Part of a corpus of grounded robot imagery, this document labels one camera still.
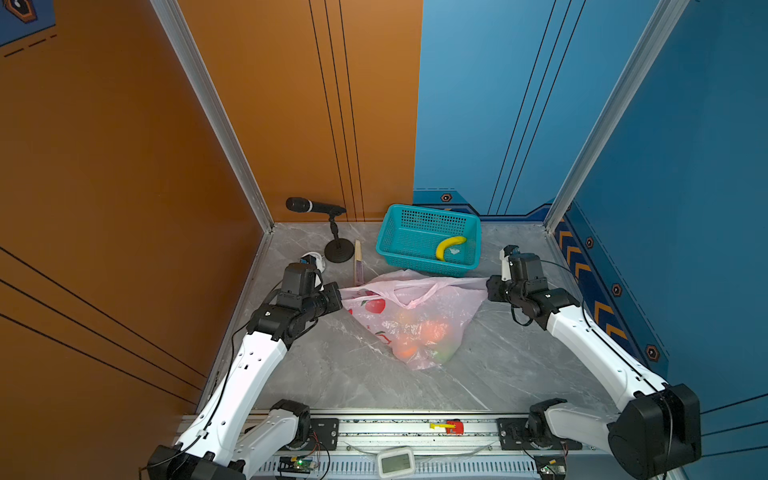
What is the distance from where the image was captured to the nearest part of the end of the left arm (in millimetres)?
524

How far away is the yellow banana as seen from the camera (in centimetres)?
110

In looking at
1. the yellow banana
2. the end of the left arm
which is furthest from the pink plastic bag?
the yellow banana

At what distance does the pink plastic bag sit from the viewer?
2.53 feet
